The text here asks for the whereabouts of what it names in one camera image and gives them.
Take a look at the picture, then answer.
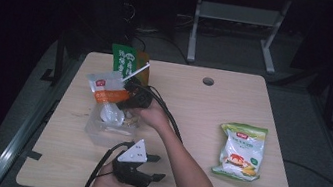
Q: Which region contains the white metal stand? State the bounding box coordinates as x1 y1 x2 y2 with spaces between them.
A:
185 0 293 78

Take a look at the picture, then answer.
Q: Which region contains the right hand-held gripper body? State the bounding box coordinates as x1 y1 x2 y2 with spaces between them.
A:
114 58 160 115

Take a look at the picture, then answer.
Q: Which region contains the green seasoning packet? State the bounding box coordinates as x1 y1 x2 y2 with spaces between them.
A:
106 42 155 88

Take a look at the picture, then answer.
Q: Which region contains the right hand-held gripper cable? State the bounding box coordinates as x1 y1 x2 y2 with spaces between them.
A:
127 82 191 144

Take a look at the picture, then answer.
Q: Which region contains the green and white snack bag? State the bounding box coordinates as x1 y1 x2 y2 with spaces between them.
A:
210 119 269 184

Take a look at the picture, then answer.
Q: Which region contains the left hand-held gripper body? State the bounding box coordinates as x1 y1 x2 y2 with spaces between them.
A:
109 134 159 187

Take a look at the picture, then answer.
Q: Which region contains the person's left hand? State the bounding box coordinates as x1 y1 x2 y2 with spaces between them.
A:
85 158 141 187

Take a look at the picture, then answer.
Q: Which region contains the person's right hand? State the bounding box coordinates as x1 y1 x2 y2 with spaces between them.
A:
127 96 175 134

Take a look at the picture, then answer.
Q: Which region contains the hand-held gripper cable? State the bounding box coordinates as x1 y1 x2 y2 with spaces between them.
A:
127 82 191 144
81 135 135 187

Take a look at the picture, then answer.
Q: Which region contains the clear plastic container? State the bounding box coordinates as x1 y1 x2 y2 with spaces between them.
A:
81 100 143 152

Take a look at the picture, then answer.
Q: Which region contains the left hand-held gripper cable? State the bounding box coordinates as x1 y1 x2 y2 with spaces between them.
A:
81 135 135 187

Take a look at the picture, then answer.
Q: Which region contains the clear bag with orange label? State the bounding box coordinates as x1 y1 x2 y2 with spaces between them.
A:
78 66 135 127

